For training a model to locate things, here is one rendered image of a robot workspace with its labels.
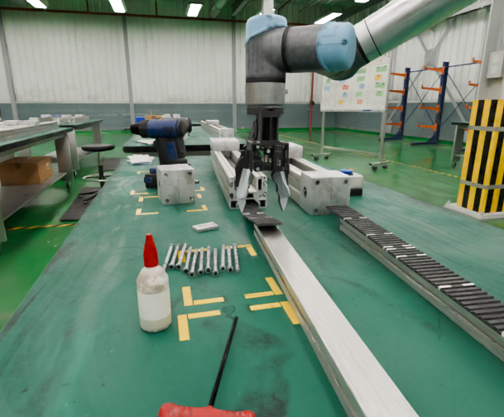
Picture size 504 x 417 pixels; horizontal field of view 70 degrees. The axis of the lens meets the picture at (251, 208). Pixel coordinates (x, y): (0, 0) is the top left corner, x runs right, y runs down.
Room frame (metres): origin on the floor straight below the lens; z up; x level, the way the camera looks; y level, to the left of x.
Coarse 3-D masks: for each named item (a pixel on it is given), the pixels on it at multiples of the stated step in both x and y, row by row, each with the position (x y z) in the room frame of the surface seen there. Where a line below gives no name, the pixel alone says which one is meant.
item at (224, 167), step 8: (216, 152) 1.42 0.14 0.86; (232, 152) 1.46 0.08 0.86; (216, 160) 1.38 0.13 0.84; (224, 160) 1.22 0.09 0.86; (232, 160) 1.47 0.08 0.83; (216, 168) 1.37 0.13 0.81; (224, 168) 1.05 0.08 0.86; (232, 168) 1.05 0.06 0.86; (224, 176) 1.04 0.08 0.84; (232, 176) 0.92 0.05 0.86; (256, 176) 0.93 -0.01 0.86; (264, 176) 0.92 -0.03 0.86; (224, 184) 1.03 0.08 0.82; (232, 184) 0.93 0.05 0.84; (256, 184) 0.93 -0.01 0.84; (264, 184) 0.94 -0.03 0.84; (224, 192) 1.03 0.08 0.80; (232, 192) 0.91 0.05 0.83; (248, 192) 0.92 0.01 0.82; (256, 192) 0.92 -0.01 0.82; (232, 200) 0.91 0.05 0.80; (256, 200) 0.92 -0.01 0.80; (264, 200) 0.94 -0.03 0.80; (232, 208) 0.91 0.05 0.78
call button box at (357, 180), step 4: (352, 176) 1.05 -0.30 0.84; (356, 176) 1.05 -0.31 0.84; (360, 176) 1.06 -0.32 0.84; (352, 180) 1.05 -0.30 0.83; (356, 180) 1.05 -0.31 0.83; (360, 180) 1.05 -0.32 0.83; (352, 184) 1.05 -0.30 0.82; (356, 184) 1.05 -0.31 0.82; (360, 184) 1.05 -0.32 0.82; (352, 188) 1.05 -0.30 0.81; (356, 188) 1.05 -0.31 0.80; (360, 188) 1.05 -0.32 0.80; (352, 192) 1.05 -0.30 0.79; (356, 192) 1.05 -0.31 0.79; (360, 192) 1.05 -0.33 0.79
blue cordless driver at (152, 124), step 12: (144, 120) 1.18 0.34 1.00; (156, 120) 1.17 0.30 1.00; (168, 120) 1.17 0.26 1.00; (180, 120) 1.17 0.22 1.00; (132, 132) 1.18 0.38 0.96; (144, 132) 1.16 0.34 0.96; (156, 132) 1.16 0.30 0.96; (168, 132) 1.15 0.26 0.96; (180, 132) 1.16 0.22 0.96; (156, 144) 1.18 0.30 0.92; (168, 144) 1.17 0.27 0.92; (168, 156) 1.17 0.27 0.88; (144, 180) 1.15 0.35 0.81; (156, 180) 1.15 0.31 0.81
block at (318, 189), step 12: (300, 180) 0.94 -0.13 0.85; (312, 180) 0.85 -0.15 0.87; (324, 180) 0.86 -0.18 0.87; (336, 180) 0.86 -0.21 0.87; (348, 180) 0.87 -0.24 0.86; (300, 192) 0.93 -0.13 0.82; (312, 192) 0.85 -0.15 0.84; (324, 192) 0.86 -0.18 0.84; (336, 192) 0.86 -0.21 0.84; (348, 192) 0.87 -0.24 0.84; (300, 204) 0.93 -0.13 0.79; (312, 204) 0.85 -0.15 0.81; (324, 204) 0.86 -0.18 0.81; (336, 204) 0.86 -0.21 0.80; (348, 204) 0.87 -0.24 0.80
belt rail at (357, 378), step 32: (288, 256) 0.53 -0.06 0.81; (288, 288) 0.45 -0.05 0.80; (320, 288) 0.43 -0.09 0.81; (320, 320) 0.35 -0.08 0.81; (320, 352) 0.32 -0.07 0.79; (352, 352) 0.30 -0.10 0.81; (352, 384) 0.26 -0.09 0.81; (384, 384) 0.26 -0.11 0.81; (352, 416) 0.25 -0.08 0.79; (384, 416) 0.22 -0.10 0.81; (416, 416) 0.22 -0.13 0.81
